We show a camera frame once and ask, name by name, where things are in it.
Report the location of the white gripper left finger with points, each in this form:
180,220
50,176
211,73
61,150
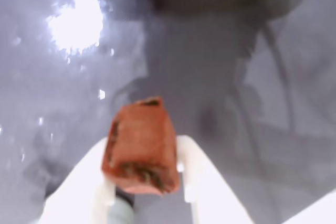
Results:
76,195

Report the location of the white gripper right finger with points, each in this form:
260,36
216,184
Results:
210,195

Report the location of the red cube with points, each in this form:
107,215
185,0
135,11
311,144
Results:
143,142

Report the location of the glossy dark grey mat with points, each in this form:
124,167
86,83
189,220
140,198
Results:
52,103

